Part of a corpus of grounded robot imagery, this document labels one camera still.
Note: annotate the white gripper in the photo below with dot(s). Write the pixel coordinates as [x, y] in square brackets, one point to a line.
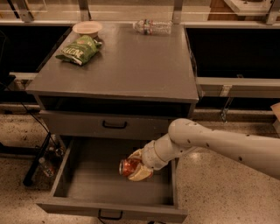
[150, 156]

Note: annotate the red coke can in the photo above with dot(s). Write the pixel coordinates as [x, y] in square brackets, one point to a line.
[128, 166]

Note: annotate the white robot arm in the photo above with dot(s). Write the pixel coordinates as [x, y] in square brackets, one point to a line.
[257, 152]

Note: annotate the open grey lower drawer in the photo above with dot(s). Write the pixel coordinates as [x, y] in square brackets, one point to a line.
[88, 180]

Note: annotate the grey drawer cabinet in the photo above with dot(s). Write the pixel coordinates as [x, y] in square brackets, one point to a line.
[132, 75]

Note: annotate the closed grey upper drawer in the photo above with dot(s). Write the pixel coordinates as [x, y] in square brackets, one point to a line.
[77, 124]

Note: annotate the plastic bottle on floor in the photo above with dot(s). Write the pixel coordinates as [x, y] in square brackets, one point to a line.
[46, 167]

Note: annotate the black pole on floor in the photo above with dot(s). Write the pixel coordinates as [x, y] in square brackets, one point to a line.
[28, 177]

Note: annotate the green chip bag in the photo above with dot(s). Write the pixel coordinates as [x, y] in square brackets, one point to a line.
[81, 51]

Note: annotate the clear plastic water bottle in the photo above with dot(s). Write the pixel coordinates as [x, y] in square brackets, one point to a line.
[153, 27]

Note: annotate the beige bowl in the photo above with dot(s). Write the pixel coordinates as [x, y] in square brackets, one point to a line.
[90, 28]

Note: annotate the black drawer handle upper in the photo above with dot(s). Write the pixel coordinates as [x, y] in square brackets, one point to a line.
[115, 126]

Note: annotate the black drawer handle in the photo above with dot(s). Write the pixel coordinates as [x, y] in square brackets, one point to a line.
[110, 215]
[115, 126]

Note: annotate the black drawer handle lower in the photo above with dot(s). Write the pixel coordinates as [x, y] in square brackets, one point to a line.
[110, 215]

